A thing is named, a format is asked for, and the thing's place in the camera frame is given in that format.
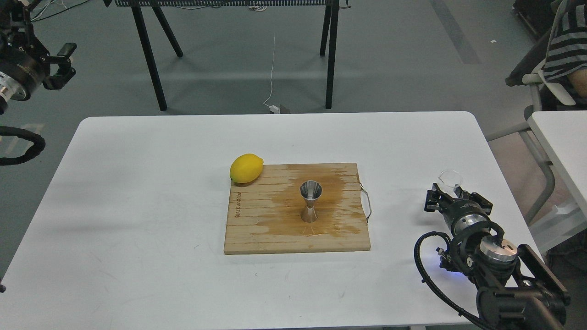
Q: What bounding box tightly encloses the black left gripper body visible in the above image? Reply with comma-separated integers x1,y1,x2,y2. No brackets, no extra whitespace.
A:
0,44,47,102

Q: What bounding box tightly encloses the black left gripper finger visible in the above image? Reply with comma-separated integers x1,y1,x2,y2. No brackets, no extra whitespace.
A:
42,43,77,90
0,0,39,54

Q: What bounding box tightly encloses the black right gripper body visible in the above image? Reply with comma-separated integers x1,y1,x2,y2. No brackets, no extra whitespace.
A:
443,197,489,237

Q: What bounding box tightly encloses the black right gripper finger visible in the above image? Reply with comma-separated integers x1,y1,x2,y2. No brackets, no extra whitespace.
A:
424,182,452,215
454,186,493,215

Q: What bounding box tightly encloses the clear glass measuring cup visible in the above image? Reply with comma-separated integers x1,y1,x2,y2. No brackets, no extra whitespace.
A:
437,169,463,197

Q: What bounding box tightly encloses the steel double jigger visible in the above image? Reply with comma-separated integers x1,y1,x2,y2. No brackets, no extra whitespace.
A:
300,180,323,223

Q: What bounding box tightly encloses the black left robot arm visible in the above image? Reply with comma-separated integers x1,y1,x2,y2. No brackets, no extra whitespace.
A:
1,0,99,292

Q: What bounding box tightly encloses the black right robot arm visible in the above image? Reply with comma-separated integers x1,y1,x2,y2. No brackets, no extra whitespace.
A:
414,183,570,330

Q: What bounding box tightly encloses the white side table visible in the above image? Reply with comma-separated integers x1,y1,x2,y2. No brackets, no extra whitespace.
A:
528,110,587,213

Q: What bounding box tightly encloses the white office chair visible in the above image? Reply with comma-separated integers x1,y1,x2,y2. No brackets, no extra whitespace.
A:
486,27,586,253

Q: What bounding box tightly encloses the person in striped shirt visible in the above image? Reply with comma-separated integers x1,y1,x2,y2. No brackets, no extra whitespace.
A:
543,0,587,106

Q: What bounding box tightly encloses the wooden cutting board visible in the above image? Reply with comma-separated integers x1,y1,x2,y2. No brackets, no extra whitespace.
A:
224,163,371,255

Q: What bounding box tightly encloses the yellow lemon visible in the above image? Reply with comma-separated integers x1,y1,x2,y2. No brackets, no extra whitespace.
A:
229,153,264,184

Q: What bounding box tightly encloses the white cable with plug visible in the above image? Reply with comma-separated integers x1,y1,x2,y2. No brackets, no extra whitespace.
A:
263,47,281,114

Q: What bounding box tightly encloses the black metal frame table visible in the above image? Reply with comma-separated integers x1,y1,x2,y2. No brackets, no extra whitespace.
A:
103,0,351,111

